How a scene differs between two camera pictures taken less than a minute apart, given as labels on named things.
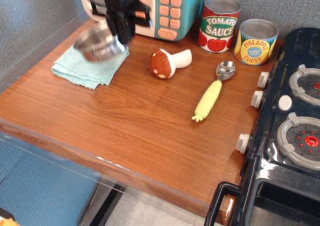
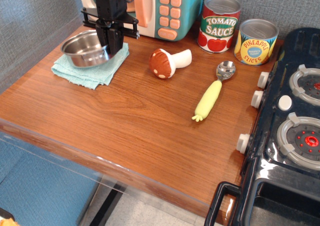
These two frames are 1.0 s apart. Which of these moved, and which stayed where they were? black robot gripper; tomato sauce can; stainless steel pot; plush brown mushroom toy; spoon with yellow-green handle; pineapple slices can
Moved: stainless steel pot; black robot gripper
Stayed: plush brown mushroom toy; tomato sauce can; spoon with yellow-green handle; pineapple slices can
